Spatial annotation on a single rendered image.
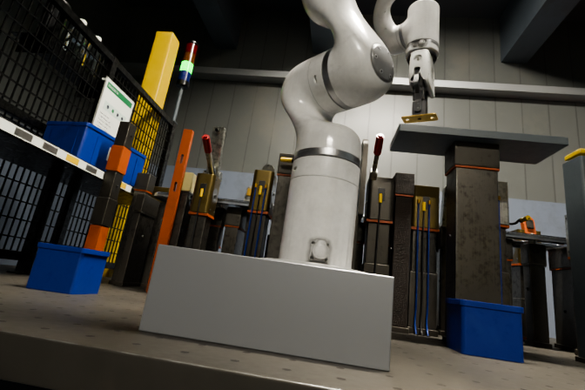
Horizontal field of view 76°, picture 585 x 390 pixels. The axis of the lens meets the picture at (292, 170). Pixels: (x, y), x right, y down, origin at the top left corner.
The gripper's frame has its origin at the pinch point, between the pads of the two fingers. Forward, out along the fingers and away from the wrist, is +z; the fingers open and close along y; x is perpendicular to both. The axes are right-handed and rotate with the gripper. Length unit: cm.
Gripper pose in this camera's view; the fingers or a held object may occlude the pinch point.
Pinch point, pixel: (420, 110)
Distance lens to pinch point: 101.2
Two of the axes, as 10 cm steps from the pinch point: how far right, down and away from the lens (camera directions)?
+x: -8.6, 0.3, 5.0
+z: -1.3, 9.5, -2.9
